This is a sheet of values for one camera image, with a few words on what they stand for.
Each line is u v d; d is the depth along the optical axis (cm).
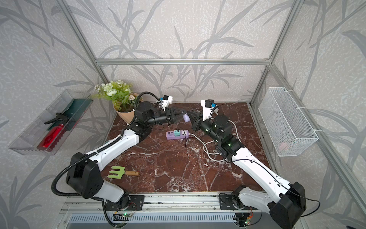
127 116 94
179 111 67
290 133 60
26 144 58
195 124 58
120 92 87
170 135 98
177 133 95
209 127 58
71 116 68
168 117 63
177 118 65
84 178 42
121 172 84
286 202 37
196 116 61
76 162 41
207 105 57
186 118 67
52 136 60
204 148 93
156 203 75
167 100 69
